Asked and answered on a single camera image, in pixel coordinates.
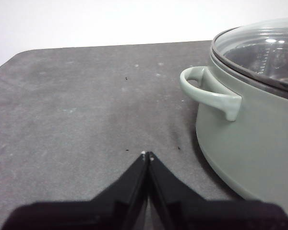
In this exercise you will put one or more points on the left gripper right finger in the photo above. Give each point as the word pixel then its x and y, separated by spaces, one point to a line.
pixel 206 215

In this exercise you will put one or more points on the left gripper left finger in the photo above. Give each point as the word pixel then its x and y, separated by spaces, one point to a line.
pixel 98 213

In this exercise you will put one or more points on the glass lid with green knob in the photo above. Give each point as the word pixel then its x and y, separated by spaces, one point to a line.
pixel 266 48

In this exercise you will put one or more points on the green electric cooking pot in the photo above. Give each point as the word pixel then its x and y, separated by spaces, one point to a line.
pixel 254 148

